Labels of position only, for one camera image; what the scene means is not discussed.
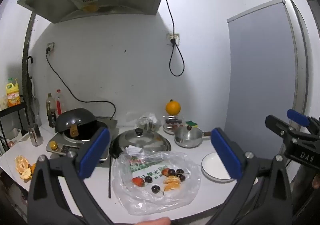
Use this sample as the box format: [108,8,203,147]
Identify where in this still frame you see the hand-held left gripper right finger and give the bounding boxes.
[207,127,293,225]

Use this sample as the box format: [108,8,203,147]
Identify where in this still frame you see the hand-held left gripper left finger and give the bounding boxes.
[27,126,118,225]

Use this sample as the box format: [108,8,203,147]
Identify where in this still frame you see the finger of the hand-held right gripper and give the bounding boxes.
[287,109,320,138]
[265,114,304,144]

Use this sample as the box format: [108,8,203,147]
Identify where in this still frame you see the white plate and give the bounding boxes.
[201,152,237,182]

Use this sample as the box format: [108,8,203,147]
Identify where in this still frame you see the printed clear plastic bag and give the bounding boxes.
[112,151,202,215]

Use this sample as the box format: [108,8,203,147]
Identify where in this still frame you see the person's left hand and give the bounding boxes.
[136,217,172,225]

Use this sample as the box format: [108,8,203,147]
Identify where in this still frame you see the steel stove with brass knob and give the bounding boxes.
[46,119,119,163]

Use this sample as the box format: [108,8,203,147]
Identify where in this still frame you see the white paper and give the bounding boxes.
[126,147,143,157]

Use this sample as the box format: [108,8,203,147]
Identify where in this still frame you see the black wok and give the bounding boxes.
[54,108,98,140]

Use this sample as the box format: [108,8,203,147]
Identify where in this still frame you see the small steel pot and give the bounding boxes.
[174,129,212,149]

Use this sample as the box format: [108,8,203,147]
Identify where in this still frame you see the pot lid with brown knob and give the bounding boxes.
[175,125,202,142]

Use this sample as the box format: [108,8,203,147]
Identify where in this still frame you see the grey refrigerator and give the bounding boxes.
[227,0,315,145]

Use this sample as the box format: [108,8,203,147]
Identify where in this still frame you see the red label bottle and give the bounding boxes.
[55,89,66,118]

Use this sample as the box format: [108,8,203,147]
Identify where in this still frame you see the dark oil bottle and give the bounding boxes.
[46,93,57,128]

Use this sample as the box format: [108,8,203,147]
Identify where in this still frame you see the crumpled clear plastic bag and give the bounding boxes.
[136,112,162,132]

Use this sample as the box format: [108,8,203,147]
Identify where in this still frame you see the steel cup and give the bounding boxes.
[28,125,44,147]

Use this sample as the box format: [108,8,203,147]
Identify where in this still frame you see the white dish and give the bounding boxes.
[163,125,184,135]

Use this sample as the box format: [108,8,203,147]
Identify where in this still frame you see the glass jar of cherries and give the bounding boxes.
[163,114,185,130]

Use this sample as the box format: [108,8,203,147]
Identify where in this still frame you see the whole orange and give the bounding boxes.
[165,99,181,116]

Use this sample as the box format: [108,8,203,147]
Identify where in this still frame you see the orange peel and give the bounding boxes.
[14,155,37,181]

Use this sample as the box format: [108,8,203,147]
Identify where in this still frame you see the black umbrella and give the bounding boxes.
[26,56,42,125]

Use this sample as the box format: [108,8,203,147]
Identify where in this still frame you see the black shelf rack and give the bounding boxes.
[0,102,29,155]

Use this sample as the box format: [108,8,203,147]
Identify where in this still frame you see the yellow detergent bottle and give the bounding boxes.
[6,78,22,108]

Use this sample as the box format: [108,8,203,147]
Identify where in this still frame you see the black stove power cable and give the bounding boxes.
[46,47,117,118]

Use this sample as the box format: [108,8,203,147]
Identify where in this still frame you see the black range hood power cable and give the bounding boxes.
[163,0,185,77]

